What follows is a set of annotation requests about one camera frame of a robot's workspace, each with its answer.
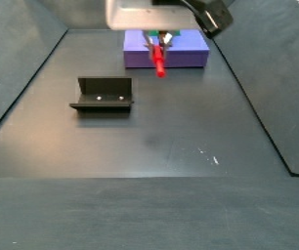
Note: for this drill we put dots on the green U-shaped block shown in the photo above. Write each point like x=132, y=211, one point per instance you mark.
x=172, y=32

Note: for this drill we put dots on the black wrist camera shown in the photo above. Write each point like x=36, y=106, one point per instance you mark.
x=211, y=14

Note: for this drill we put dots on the black U-shaped holder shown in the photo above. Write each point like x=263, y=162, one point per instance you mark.
x=104, y=92

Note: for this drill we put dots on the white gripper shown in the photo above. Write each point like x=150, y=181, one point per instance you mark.
x=139, y=14

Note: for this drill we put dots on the red hexagonal peg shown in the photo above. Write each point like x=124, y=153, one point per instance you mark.
x=159, y=61

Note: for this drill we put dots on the purple board base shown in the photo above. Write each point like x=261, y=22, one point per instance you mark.
x=188, y=52

